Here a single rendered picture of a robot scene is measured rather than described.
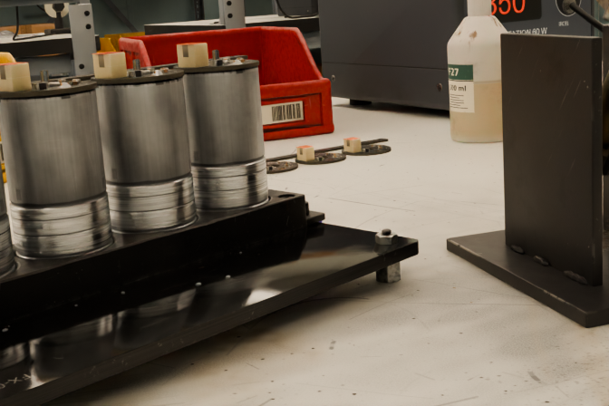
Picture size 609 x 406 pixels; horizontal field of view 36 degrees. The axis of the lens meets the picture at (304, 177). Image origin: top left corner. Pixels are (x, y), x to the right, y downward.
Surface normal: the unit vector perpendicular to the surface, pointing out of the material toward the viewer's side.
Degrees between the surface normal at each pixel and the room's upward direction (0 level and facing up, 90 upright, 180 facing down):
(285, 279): 0
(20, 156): 90
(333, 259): 0
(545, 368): 0
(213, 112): 90
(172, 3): 90
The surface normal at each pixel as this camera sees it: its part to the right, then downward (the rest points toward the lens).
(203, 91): -0.29, 0.21
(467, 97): -0.62, 0.19
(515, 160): -0.95, 0.12
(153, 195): 0.23, 0.18
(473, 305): -0.07, -0.98
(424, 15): -0.85, 0.16
